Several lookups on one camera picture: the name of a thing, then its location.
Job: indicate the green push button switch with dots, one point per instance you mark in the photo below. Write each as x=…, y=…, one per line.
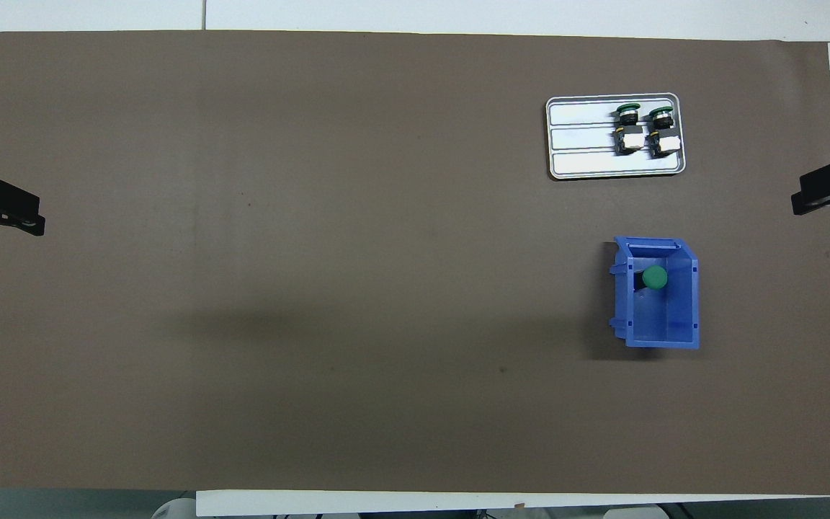
x=655, y=277
x=663, y=137
x=628, y=133

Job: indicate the blue plastic storage bin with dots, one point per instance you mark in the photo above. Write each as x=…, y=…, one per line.
x=678, y=317

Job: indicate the grey metal tray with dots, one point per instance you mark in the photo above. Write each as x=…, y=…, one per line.
x=581, y=137

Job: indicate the brown table mat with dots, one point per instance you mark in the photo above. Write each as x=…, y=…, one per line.
x=386, y=324

